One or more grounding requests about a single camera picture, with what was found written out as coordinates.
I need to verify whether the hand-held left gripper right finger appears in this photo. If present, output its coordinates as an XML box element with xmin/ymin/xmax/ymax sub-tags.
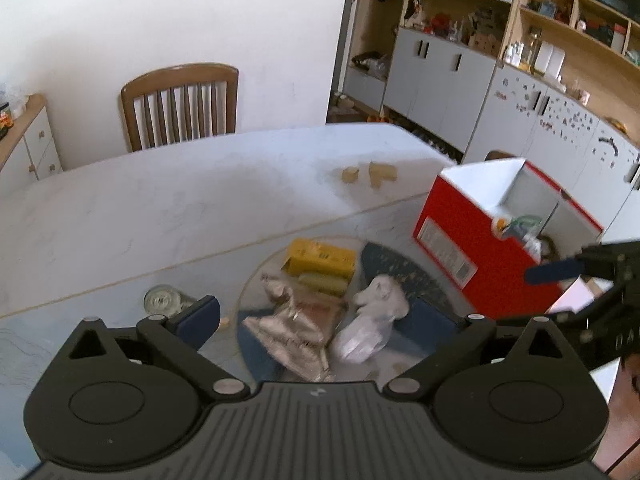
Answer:
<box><xmin>379</xmin><ymin>299</ymin><xmax>589</xmax><ymax>403</ymax></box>

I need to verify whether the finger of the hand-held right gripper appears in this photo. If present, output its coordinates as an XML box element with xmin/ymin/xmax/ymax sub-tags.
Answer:
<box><xmin>547</xmin><ymin>307</ymin><xmax>608</xmax><ymax>330</ymax></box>
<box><xmin>524</xmin><ymin>240</ymin><xmax>640</xmax><ymax>285</ymax></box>

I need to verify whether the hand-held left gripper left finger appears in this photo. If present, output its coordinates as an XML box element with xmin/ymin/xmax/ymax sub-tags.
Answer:
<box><xmin>46</xmin><ymin>295</ymin><xmax>252</xmax><ymax>403</ymax></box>

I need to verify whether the red cardboard box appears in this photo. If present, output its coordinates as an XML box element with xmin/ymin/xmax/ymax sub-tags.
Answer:
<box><xmin>412</xmin><ymin>158</ymin><xmax>605</xmax><ymax>320</ymax></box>

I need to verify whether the white crumpled tissue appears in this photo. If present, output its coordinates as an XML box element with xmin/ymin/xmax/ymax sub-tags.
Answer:
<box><xmin>353</xmin><ymin>275</ymin><xmax>411</xmax><ymax>322</ymax></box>

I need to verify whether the round glass plate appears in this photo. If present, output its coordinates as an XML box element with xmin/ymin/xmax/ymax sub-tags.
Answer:
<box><xmin>235</xmin><ymin>235</ymin><xmax>463</xmax><ymax>386</ymax></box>

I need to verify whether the clear plastic wrapper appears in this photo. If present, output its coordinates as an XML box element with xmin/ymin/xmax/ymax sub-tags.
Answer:
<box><xmin>329</xmin><ymin>310</ymin><xmax>397</xmax><ymax>365</ymax></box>

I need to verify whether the silver foil wrapper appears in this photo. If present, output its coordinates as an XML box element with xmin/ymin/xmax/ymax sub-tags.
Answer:
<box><xmin>239</xmin><ymin>271</ymin><xmax>347</xmax><ymax>384</ymax></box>

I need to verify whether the yellow carton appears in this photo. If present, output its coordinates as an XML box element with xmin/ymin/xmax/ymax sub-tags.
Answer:
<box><xmin>281</xmin><ymin>238</ymin><xmax>357</xmax><ymax>281</ymax></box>

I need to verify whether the white side cabinet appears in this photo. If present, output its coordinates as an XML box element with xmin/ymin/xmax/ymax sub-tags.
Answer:
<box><xmin>0</xmin><ymin>92</ymin><xmax>63</xmax><ymax>191</ymax></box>

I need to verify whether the wooden slat-back chair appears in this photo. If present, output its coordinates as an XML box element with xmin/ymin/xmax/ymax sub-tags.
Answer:
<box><xmin>120</xmin><ymin>63</ymin><xmax>240</xmax><ymax>153</ymax></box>

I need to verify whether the grey and wood wall cabinet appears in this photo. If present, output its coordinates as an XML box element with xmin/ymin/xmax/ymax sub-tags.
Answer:
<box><xmin>342</xmin><ymin>0</ymin><xmax>640</xmax><ymax>241</ymax></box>

